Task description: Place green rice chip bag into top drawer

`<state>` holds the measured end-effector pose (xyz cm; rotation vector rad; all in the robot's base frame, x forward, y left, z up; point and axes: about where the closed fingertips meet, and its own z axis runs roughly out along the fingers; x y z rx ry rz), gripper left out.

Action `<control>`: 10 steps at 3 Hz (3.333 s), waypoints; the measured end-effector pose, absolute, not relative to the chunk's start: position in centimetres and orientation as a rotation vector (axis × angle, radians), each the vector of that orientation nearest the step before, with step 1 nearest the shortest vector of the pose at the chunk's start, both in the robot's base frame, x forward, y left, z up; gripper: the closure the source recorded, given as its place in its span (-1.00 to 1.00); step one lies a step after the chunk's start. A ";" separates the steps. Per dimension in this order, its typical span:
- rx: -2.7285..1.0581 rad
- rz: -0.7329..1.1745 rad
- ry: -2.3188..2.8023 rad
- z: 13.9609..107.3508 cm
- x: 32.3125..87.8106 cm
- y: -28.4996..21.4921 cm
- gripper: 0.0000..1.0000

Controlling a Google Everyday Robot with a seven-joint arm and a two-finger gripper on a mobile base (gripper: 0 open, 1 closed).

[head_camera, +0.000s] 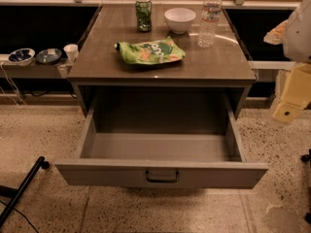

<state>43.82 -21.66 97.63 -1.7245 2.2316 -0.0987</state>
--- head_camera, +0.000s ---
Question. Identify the grey cabinet with top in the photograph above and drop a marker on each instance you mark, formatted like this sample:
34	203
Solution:
116	53

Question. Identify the green soda can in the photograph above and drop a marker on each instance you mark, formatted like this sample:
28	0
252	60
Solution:
143	15

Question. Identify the grey top drawer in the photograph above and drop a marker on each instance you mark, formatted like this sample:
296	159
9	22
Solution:
193	133

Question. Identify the dark green bowl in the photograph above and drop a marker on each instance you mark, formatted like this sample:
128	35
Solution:
49	56

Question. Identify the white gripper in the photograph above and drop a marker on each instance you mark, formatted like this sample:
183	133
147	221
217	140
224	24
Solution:
298	36

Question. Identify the black drawer handle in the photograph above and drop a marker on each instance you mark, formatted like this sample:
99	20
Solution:
162	176

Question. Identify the low side shelf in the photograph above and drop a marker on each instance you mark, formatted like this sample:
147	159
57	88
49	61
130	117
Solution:
34	70

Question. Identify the white bowl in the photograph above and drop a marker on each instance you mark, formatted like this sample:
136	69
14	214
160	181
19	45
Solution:
179	20

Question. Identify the black stand leg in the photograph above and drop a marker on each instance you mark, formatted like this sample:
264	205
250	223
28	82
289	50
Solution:
15	193

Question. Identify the blue patterned bowl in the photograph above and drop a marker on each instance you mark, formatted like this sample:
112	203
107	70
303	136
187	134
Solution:
21	57

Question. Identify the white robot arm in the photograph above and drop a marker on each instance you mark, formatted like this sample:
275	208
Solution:
295	36

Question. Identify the black caster wheel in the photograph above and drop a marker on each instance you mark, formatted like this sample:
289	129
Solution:
306	161

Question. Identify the clear plastic water bottle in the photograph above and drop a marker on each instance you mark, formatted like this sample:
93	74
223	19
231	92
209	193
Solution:
209	19

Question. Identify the green rice chip bag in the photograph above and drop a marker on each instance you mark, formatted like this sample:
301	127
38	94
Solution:
150	53

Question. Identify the small white paper cup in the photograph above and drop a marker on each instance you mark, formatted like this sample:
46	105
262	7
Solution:
72	52

